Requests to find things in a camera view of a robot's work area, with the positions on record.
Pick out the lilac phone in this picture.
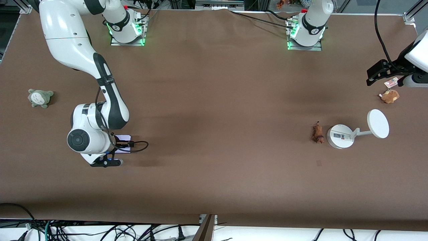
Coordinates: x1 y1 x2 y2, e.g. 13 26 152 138
113 135 132 154

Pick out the brown lion statue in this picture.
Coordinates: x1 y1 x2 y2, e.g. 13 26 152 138
311 121 325 144

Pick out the white phone stand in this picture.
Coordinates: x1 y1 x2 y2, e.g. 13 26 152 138
327 109 390 150

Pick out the brown plush toy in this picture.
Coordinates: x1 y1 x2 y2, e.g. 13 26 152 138
379 89 400 104

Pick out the grey totoro plush toy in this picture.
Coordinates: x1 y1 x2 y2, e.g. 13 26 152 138
28 89 55 108

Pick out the grey metal bar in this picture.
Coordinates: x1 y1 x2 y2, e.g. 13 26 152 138
195 0 245 11

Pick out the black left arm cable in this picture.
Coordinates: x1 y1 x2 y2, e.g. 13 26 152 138
374 0 400 69

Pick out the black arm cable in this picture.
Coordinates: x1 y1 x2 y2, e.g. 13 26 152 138
95 86 149 154
374 0 400 69

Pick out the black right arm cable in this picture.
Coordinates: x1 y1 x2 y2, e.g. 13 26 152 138
95 86 149 154

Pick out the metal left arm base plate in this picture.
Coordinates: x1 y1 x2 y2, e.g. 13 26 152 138
286 18 322 51

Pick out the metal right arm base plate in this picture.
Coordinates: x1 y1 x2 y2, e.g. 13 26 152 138
110 13 148 47

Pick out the black cable on table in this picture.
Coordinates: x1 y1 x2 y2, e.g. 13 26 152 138
229 9 295 28

